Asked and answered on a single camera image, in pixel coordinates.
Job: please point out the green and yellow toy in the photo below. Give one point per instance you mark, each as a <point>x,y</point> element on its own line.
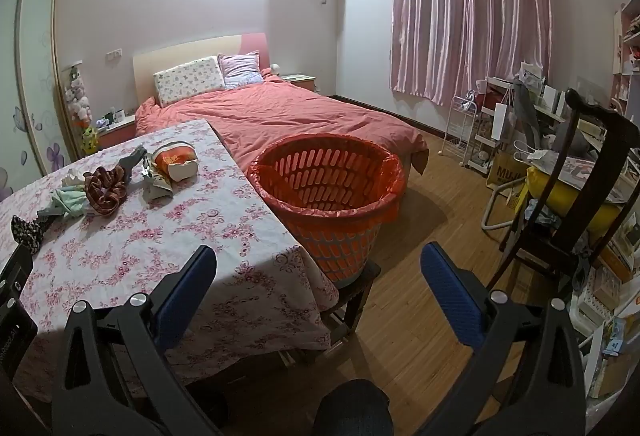
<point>89,139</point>

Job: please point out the dark wooden stool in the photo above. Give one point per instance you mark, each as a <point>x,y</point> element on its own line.
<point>357,291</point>

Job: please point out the white wall socket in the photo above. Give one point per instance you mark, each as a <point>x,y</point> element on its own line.
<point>114,55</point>

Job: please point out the pink bookshelf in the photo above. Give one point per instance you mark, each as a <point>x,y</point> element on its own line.
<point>627,60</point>

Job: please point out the pink striped pillow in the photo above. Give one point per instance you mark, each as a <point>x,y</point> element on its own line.
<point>240,68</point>

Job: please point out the dark wooden chair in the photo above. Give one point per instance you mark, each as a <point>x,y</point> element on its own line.
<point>597,165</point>

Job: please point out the white metal frame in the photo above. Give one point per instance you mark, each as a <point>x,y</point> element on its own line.
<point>492,211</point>

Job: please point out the black mesh sock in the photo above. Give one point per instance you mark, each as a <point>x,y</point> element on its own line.
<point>46,217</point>

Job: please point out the white plastic drawer unit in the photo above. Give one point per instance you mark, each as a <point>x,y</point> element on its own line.
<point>605,296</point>

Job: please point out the brown scrunchie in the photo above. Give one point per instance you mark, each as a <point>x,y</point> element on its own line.
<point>102,196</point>

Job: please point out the person's leg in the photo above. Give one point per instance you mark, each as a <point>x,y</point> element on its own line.
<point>350,408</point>

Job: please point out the pink and white nightstand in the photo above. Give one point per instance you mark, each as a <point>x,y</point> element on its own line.
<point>117,135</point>

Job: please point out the white paper bag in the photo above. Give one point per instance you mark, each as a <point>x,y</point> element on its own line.
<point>502,123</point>

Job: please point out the black floral scrunchie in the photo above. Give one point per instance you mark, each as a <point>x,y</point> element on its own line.
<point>27,233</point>

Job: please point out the yellow cushion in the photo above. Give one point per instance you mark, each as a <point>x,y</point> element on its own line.
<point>565,201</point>

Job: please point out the orange plastic basket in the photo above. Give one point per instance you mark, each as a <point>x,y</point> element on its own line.
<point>330,251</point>

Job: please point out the light blue sock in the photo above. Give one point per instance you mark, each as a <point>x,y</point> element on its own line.
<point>70,201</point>

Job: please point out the pink curtain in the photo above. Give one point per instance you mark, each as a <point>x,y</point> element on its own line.
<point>470,15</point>

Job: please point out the red duvet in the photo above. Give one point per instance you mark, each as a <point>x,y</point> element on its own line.
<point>300,115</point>

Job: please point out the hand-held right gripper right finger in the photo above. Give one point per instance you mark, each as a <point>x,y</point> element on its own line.
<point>450,298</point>

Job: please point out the orange white garment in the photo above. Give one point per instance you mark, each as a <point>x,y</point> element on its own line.
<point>172,158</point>

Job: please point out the wardrobe with purple flowers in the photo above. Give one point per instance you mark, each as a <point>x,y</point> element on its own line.
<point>30,65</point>

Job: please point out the white mug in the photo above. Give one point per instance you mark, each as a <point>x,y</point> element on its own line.
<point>118,115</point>

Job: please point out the cream sock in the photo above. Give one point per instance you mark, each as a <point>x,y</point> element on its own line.
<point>75,178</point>

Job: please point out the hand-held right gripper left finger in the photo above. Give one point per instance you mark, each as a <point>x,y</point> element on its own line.
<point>186,298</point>

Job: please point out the wooden nightstand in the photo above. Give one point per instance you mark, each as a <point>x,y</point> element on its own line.
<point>300,78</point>

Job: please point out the white trolley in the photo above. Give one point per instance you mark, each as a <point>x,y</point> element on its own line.
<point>482,145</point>

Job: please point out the white floral pillow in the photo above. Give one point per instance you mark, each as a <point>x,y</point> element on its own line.
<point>187,80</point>

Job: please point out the pink floral tablecloth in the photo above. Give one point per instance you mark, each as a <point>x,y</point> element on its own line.
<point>150,241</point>

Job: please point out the grey cloth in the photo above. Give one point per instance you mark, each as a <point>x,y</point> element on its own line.
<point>525,115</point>

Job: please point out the beige and pink headboard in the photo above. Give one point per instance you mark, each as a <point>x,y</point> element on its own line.
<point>190,50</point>

